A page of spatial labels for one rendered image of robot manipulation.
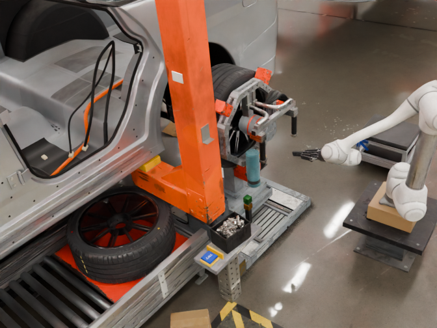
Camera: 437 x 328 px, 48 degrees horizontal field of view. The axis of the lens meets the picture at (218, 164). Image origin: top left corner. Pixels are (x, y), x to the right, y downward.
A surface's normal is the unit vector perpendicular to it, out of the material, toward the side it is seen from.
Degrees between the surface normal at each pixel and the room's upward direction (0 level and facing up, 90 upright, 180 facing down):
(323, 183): 0
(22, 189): 91
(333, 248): 0
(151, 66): 90
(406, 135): 0
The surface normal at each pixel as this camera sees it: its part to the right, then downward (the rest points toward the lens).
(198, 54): 0.76, 0.33
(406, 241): -0.09, -0.80
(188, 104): -0.65, 0.50
